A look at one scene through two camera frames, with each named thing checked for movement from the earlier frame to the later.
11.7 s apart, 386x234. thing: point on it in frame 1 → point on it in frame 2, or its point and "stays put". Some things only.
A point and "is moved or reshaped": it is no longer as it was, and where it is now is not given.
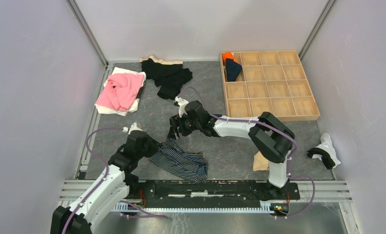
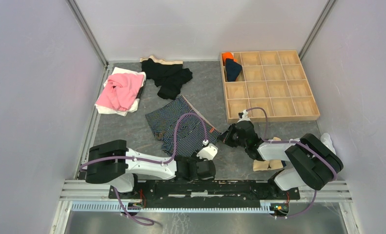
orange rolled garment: (227, 55) stays put
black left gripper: (154, 145) → (195, 158)
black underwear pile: (169, 75) stays put
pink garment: (121, 90) stays put
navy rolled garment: (233, 69) stays put
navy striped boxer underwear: (193, 165) is moved or reshaped
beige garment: (260, 162) stays put
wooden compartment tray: (273, 81) stays put
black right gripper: (175, 122) → (225, 137)
